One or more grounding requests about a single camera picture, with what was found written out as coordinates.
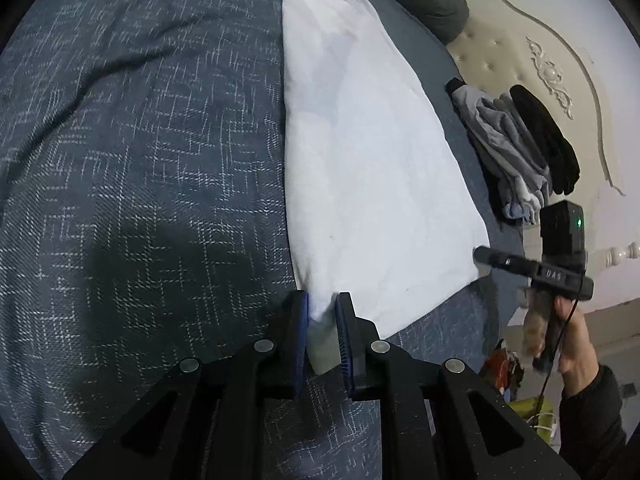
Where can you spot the person's right forearm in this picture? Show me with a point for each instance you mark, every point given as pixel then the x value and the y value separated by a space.
pixel 595 425

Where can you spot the person's right hand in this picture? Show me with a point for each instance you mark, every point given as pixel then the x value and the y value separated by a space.
pixel 577 350

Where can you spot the red floor clutter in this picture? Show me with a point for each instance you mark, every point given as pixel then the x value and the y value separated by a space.
pixel 502 370

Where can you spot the black garment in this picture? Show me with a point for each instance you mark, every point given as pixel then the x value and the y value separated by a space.
pixel 547 135

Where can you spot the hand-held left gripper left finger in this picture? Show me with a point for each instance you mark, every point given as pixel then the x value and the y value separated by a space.
pixel 301 345

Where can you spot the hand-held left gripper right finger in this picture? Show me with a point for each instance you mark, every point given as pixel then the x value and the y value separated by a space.
pixel 345 345

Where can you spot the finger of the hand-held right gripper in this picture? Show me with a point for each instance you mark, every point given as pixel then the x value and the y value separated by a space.
pixel 505 260

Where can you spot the cream tufted headboard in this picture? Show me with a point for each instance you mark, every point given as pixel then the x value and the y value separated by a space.
pixel 500 55

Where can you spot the blue patterned bed sheet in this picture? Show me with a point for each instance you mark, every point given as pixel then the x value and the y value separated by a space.
pixel 150 160

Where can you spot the yellow green bag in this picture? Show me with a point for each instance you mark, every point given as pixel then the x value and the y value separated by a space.
pixel 530 407

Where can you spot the white polo shirt black trim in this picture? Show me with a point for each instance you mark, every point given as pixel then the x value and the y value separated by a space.
pixel 365 160

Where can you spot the pale shirt black trim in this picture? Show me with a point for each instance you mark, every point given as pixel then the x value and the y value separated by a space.
pixel 465 97

